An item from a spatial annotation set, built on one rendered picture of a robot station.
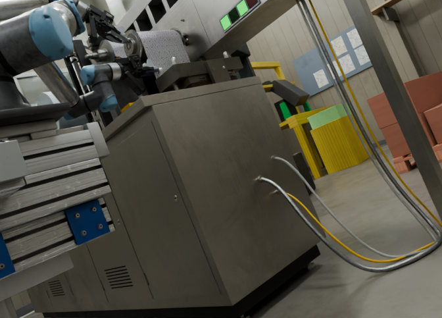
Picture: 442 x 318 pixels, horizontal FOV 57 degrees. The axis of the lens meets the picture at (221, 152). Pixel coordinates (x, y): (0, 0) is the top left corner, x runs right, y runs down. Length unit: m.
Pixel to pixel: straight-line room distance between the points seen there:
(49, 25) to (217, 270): 0.94
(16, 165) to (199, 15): 1.48
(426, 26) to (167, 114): 6.28
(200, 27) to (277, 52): 6.37
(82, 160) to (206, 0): 1.27
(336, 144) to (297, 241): 4.17
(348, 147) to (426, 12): 2.71
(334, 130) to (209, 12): 4.04
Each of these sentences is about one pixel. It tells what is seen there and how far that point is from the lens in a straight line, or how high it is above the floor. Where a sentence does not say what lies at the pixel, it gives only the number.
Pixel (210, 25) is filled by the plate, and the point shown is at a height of 1.23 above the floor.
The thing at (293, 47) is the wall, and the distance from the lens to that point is 8.25.
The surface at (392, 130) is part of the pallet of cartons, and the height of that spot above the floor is 0.36.
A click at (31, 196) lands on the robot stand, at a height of 0.64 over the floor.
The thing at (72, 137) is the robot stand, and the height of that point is 0.74.
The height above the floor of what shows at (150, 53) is 1.18.
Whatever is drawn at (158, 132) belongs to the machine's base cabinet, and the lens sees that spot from 1.48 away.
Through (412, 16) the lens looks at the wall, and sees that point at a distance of 7.50.
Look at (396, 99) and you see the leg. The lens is 1.74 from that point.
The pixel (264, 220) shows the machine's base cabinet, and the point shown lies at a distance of 1.66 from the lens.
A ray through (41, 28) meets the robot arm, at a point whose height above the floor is 0.97.
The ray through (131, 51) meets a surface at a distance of 1.96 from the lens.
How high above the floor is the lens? 0.52
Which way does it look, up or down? 4 degrees up
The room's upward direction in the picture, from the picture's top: 22 degrees counter-clockwise
